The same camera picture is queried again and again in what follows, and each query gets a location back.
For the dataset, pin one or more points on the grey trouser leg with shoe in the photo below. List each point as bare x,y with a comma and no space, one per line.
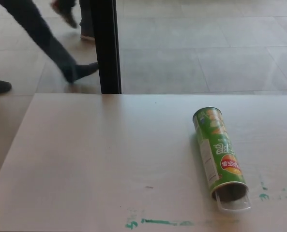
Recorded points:
86,24

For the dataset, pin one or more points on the brown shoe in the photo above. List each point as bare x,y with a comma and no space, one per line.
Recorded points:
67,15

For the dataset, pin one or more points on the person leg dark trousers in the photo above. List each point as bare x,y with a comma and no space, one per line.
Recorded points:
49,38

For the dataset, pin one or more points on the black vertical window frame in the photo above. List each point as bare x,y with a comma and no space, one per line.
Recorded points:
108,48

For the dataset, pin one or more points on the green chips can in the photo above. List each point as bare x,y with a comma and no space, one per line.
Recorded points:
213,149

